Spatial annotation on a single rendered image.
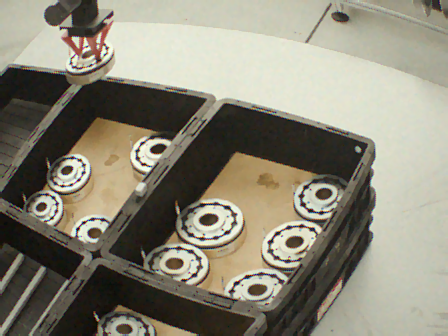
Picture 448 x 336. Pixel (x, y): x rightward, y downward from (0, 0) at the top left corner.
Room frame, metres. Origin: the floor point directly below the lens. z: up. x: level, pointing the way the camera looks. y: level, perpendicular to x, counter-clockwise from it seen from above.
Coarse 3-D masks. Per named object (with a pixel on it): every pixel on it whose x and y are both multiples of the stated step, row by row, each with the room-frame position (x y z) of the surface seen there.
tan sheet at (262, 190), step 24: (240, 168) 1.30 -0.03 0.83; (264, 168) 1.29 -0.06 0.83; (288, 168) 1.29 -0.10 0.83; (216, 192) 1.26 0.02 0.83; (240, 192) 1.25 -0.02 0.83; (264, 192) 1.24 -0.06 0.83; (288, 192) 1.23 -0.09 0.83; (264, 216) 1.19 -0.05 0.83; (288, 216) 1.18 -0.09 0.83; (216, 264) 1.09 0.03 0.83; (240, 264) 1.09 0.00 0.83; (216, 288) 1.04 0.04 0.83
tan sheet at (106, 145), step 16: (96, 128) 1.48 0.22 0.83; (112, 128) 1.47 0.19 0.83; (128, 128) 1.46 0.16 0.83; (80, 144) 1.44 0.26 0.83; (96, 144) 1.43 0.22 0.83; (112, 144) 1.42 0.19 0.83; (128, 144) 1.41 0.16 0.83; (96, 160) 1.39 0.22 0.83; (112, 160) 1.38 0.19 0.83; (128, 160) 1.37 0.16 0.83; (96, 176) 1.34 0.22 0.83; (112, 176) 1.34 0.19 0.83; (128, 176) 1.33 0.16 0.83; (96, 192) 1.30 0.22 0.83; (112, 192) 1.29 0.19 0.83; (128, 192) 1.29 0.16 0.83; (80, 208) 1.26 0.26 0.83; (96, 208) 1.26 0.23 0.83; (112, 208) 1.25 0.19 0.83
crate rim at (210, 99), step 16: (112, 80) 1.49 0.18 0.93; (128, 80) 1.47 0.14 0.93; (192, 96) 1.39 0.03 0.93; (208, 96) 1.37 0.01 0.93; (48, 128) 1.39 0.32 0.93; (192, 128) 1.30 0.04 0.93; (32, 144) 1.35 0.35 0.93; (176, 144) 1.27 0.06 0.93; (160, 160) 1.24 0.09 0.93; (0, 192) 1.23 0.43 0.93; (16, 208) 1.18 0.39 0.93; (128, 208) 1.14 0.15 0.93; (48, 224) 1.12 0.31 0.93; (112, 224) 1.11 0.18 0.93; (80, 240) 1.08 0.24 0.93; (96, 256) 1.05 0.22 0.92
